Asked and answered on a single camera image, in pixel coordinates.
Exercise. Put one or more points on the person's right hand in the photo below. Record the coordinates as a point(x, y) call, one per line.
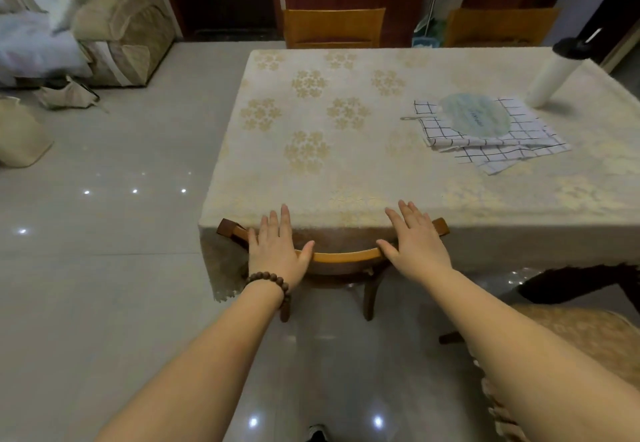
point(420, 251)

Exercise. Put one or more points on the person's left hand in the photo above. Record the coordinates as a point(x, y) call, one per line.
point(275, 256)

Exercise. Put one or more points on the beige waste bin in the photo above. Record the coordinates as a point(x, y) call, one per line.
point(20, 136)

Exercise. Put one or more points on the person's right forearm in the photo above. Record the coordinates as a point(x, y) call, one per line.
point(540, 356)

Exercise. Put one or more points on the person's left forearm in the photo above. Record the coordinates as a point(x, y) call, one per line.
point(200, 371)

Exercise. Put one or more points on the person's left sneaker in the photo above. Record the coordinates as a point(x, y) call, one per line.
point(316, 434)

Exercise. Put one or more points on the dining table with cream tablecloth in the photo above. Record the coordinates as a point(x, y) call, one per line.
point(350, 171)

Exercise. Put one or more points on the white blue checked cloth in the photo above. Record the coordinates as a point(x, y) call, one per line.
point(520, 151)

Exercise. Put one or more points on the pale round hand fan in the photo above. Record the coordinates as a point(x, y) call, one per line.
point(475, 114)

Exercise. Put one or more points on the green mop cloth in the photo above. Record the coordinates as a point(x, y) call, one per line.
point(429, 34)

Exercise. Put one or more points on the cream tumbler black lid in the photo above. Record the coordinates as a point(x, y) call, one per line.
point(550, 76)

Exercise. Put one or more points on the white crumpled cloth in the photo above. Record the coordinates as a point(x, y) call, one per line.
point(65, 96)

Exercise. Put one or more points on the cream fabric sofa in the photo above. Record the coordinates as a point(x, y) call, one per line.
point(125, 36)

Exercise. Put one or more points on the gold framed glass sliding door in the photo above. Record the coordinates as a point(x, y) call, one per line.
point(615, 6)

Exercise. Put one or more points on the cream sofa cushion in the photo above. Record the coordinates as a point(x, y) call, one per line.
point(70, 1)

